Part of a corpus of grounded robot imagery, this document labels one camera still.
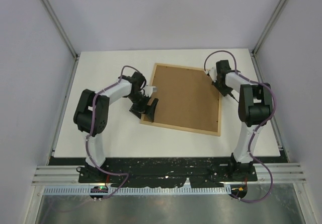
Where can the right aluminium corner post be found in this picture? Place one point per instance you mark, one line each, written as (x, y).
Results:
(281, 4)

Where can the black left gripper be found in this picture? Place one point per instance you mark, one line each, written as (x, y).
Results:
(150, 113)

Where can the white slotted cable duct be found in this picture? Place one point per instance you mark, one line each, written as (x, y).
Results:
(89, 190)

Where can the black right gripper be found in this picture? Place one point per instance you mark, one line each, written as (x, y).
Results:
(224, 92)

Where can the wooden picture frame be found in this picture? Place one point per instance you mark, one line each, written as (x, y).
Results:
(187, 100)

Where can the left aluminium corner post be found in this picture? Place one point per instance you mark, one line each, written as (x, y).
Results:
(57, 24)

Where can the black speckled base plate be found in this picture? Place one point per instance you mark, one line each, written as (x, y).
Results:
(122, 166)

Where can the aluminium corner post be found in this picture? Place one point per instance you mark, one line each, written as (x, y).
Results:
(281, 4)
(57, 24)

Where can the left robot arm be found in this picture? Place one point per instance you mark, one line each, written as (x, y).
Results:
(91, 114)

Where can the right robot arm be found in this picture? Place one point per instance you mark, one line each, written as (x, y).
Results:
(255, 106)

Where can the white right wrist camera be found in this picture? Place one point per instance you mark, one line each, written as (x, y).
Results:
(212, 73)

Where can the aluminium rail across front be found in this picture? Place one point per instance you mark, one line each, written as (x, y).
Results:
(50, 175)

